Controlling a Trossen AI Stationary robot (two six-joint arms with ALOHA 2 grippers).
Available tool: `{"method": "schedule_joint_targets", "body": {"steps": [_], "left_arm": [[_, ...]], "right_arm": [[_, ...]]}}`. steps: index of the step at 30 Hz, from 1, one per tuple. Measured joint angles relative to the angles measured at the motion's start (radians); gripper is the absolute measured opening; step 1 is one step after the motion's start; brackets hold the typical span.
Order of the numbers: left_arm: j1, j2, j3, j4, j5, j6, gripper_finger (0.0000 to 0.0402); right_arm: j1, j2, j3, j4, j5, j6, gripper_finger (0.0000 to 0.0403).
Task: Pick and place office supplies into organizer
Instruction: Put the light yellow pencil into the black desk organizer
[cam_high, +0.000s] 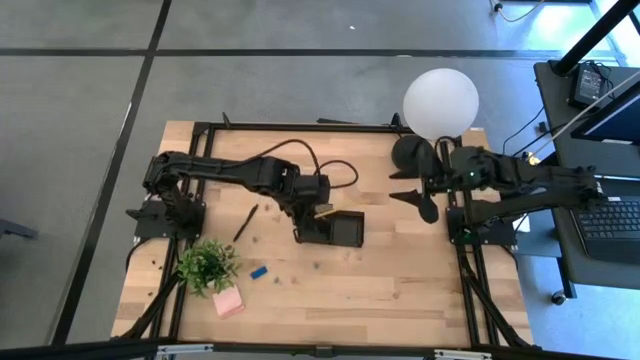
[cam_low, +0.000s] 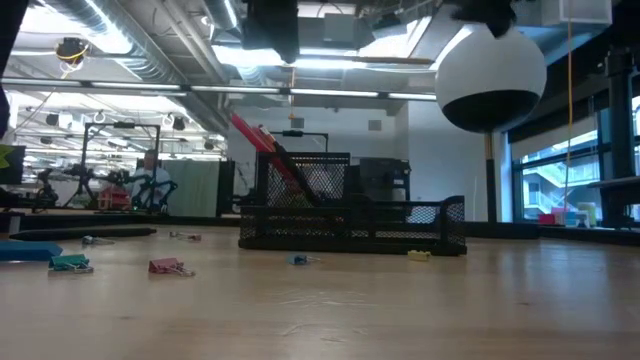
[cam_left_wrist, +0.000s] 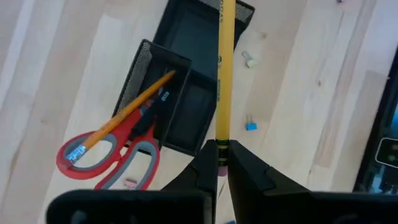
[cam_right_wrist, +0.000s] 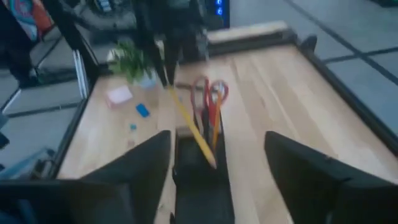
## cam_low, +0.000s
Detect red-handled scissors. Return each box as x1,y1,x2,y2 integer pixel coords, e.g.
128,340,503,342
229,113,304,199

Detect black mesh desk organizer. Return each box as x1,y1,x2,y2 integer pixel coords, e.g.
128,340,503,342
237,151,468,257

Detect pink binder clip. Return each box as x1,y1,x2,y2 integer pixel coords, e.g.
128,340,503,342
148,257,197,278

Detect teal binder clip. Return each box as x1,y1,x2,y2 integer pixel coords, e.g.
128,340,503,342
48,253,95,275

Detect blue rectangular eraser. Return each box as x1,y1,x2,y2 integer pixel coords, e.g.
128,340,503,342
0,240,65,263

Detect long ceiling light strip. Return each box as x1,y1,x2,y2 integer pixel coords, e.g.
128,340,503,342
0,77,436,101

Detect black partition panel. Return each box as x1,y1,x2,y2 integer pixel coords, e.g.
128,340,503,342
217,159,236,217

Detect green curtain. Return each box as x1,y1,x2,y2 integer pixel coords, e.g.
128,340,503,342
162,159,221,217

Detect black cabinet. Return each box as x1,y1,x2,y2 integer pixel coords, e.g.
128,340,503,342
358,157,412,202

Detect person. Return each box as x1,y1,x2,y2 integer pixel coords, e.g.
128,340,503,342
130,148,174,212

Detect pale green container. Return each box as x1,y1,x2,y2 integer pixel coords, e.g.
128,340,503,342
577,201,599,227

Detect black background rig frame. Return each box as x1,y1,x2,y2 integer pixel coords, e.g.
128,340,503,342
79,122,162,211
272,129,330,154

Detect black stand post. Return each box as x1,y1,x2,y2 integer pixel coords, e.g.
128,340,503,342
602,44,639,229

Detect hanging black yellow cable reel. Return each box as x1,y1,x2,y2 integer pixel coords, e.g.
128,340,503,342
54,36,92,66

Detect black aluminium table frame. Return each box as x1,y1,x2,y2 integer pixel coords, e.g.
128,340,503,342
0,209,640,247

